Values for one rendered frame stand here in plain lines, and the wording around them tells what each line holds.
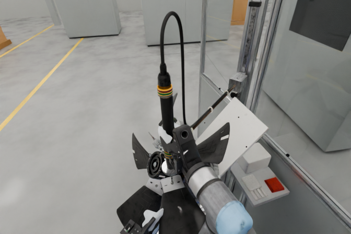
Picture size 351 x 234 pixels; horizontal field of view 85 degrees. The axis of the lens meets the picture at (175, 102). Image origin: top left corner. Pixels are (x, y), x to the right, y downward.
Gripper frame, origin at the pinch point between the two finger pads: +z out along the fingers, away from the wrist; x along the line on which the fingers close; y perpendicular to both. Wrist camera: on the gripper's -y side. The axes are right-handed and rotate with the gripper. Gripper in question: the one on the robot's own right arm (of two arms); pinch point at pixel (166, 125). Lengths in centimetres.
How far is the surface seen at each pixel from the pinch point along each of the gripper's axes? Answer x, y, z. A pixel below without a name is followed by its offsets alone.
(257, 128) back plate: 41.3, 16.3, -5.0
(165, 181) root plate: -2.2, 30.8, 0.3
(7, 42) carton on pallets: -226, 142, 802
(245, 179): 47, 62, -3
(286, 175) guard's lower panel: 70, 61, -13
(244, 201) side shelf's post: 54, 95, -2
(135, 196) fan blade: -15.2, 44.4, 8.6
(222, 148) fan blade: 15.1, 7.9, -11.8
